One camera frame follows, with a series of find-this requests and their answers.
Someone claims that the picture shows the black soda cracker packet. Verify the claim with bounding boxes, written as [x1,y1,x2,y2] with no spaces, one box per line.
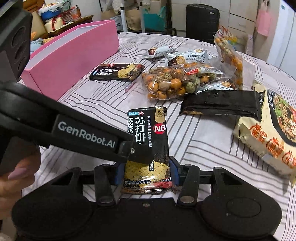
[121,106,173,194]

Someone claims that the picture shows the clear bag mixed nuts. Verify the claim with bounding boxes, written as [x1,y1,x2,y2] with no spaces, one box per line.
[142,61,238,100]

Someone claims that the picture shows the person's left hand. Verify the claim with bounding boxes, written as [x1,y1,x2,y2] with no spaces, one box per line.
[0,146,41,220]

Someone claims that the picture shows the pink cardboard box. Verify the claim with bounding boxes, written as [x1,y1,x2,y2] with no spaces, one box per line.
[21,20,119,100]

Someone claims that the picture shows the black foil snack packet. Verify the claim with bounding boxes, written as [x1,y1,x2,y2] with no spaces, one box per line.
[180,90,262,121]

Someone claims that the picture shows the wooden side table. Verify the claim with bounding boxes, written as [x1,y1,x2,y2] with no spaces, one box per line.
[40,15,93,39]

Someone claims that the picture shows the beige instant noodle bag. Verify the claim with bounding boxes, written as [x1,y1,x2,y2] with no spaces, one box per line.
[233,82,295,186]

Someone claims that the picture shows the small white snack packet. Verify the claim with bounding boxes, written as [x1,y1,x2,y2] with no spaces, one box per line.
[144,46,177,58]

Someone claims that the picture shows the white grey snack packet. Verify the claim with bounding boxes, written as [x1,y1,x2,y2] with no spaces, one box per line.
[165,49,208,66]

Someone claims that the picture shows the teal shopping bag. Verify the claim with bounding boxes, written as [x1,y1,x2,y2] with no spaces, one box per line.
[143,6,167,32]

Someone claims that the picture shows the black suitcase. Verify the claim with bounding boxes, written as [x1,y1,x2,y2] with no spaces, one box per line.
[186,4,220,44]

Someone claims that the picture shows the white folding table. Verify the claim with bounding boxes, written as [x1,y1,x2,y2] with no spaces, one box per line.
[120,1,145,33]

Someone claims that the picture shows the pink paper bag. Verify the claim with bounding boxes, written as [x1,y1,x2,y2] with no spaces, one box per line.
[255,1,271,37]

